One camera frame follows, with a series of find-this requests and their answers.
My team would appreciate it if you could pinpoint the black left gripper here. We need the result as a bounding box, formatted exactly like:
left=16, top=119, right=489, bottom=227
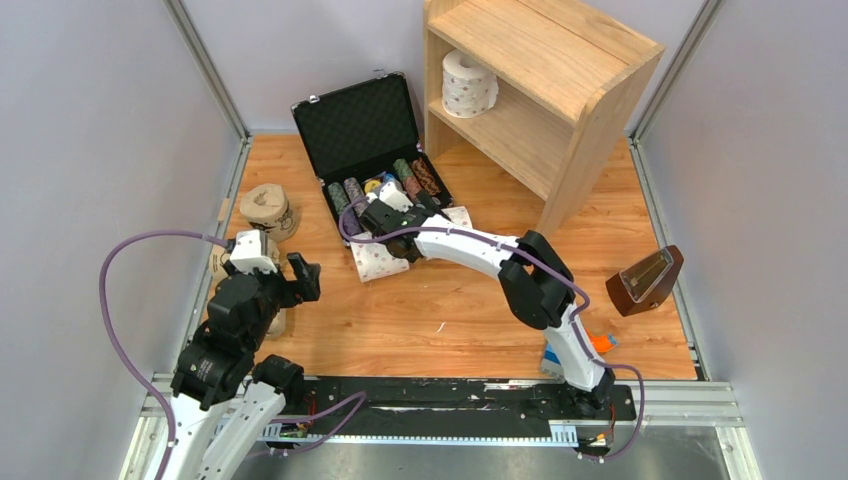
left=244, top=249, right=321, bottom=350

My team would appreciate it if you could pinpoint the floral toilet roll two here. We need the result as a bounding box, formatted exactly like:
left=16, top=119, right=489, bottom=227
left=350, top=243, right=410, bottom=283

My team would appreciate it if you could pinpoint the floral toilet roll three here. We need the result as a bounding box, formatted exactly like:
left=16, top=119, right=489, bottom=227
left=441, top=49, right=499, bottom=119

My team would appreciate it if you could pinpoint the brown roll labelled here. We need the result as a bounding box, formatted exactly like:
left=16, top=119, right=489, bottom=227
left=265, top=309, right=287, bottom=340

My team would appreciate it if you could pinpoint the floral toilet roll one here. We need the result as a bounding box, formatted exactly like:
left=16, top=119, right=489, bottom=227
left=442, top=206, right=473, bottom=228

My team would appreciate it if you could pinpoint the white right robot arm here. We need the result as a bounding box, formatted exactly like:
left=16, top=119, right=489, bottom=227
left=360, top=199, right=615, bottom=418

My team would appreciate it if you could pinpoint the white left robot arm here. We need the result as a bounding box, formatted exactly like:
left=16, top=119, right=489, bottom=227
left=154, top=253, right=321, bottom=479

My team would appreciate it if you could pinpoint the wooden shelf unit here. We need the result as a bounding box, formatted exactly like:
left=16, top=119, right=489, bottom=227
left=423, top=0, right=664, bottom=235

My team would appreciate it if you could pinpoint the black poker chip case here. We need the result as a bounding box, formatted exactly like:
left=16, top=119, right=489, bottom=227
left=291, top=72, right=454, bottom=221

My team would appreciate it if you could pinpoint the brown wrapped roll upright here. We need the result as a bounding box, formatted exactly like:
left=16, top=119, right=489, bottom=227
left=239, top=183, right=299, bottom=243

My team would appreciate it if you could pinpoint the brown wrapped roll lying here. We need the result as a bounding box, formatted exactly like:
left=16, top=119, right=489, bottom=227
left=208, top=245, right=230, bottom=283

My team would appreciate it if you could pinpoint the blue green block stack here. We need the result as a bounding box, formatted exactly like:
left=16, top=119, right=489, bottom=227
left=539, top=344, right=565, bottom=383

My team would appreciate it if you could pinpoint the orange curved toy piece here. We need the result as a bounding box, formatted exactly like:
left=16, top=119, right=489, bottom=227
left=589, top=334, right=618, bottom=354

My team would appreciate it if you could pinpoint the brown metronome with glass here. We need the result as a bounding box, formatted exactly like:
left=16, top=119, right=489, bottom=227
left=605, top=245, right=684, bottom=317

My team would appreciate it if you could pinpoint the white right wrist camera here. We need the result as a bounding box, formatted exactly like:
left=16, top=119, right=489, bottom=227
left=366, top=182, right=413, bottom=213

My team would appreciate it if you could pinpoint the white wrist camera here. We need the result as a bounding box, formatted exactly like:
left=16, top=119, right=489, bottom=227
left=366, top=182, right=413, bottom=213
left=229, top=229, right=279, bottom=274

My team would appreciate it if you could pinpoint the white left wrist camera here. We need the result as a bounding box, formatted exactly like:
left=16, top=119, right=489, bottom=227
left=229, top=229, right=279, bottom=274

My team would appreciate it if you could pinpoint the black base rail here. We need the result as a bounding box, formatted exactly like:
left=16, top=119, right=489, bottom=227
left=282, top=376, right=637, bottom=439

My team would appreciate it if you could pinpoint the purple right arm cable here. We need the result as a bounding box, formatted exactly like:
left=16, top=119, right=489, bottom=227
left=337, top=195, right=647, bottom=463

